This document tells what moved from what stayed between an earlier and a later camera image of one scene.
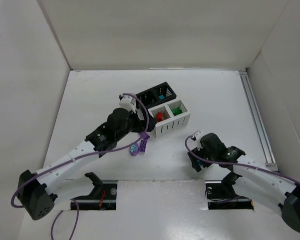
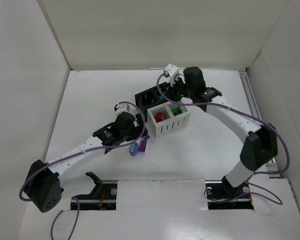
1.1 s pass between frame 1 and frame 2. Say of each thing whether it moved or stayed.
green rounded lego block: stayed
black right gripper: moved
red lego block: stayed
